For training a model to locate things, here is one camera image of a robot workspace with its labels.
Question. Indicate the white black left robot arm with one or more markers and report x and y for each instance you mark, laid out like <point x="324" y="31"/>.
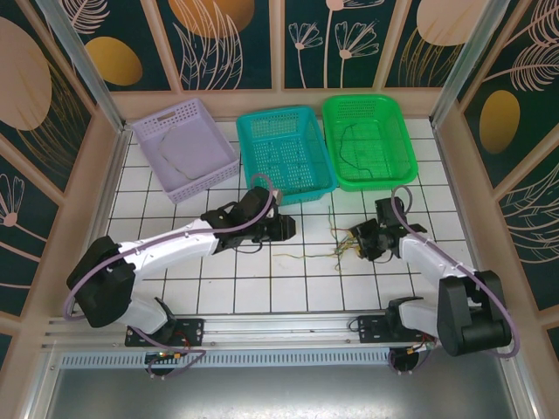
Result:
<point x="174" y="242"/>

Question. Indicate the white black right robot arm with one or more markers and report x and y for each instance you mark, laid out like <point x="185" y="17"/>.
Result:
<point x="419" y="253"/>

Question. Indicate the green plastic basket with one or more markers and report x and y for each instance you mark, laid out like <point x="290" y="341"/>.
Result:
<point x="371" y="185"/>

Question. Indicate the teal plastic basket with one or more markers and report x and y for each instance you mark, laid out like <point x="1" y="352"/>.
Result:
<point x="284" y="148"/>

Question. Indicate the lavender plastic basket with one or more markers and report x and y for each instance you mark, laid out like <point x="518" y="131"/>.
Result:
<point x="205" y="148"/>

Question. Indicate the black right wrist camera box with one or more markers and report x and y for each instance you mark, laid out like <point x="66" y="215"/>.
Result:
<point x="385" y="211"/>

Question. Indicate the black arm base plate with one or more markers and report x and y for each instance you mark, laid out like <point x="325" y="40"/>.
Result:
<point x="190" y="331"/>
<point x="371" y="329"/>

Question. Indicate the aluminium mounting rail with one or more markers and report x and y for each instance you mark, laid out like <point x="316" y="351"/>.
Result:
<point x="279" y="329"/>

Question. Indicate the dark floral wall panel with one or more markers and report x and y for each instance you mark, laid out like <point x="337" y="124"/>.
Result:
<point x="314" y="65"/>
<point x="26" y="87"/>
<point x="22" y="262"/>
<point x="537" y="131"/>
<point x="257" y="43"/>
<point x="140" y="35"/>
<point x="537" y="244"/>
<point x="406" y="65"/>

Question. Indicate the aluminium corner post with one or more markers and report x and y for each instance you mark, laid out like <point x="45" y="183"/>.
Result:
<point x="463" y="74"/>
<point x="87" y="74"/>

